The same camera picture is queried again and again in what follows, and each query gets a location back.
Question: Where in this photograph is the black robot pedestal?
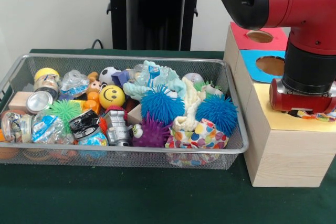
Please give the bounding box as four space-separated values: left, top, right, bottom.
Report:
101 0 212 51

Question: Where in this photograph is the light blue knitted cloth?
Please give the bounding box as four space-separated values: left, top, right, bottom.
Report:
122 60 187 101

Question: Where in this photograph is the black cable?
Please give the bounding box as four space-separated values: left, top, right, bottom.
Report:
90 39 106 50

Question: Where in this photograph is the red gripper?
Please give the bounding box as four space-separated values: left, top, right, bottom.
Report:
269 78 336 114

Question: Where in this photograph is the yellow smiley ball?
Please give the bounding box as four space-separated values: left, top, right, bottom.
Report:
98 84 126 109

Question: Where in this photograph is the green spiky ball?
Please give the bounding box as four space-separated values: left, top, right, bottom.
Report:
47 99 82 132

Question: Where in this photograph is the cream knitted cloth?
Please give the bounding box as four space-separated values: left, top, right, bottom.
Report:
173 77 211 132

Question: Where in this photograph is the white baseball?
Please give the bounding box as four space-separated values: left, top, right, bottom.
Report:
182 73 205 86

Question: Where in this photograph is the silver mesh bin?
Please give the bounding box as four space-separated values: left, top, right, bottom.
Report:
0 53 249 170

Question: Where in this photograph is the purple spiky toy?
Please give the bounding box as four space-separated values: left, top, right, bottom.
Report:
132 112 173 148

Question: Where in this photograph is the black and white soccer ball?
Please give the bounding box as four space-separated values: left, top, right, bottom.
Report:
99 66 123 88

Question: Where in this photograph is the wooden box with three holes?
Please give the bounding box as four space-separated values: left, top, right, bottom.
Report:
222 22 336 188

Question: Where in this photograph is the blue spiky ball with eyes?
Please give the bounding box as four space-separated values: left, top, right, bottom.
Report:
140 84 186 126

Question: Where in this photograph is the dark green table cloth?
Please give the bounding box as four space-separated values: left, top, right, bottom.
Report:
0 48 336 224

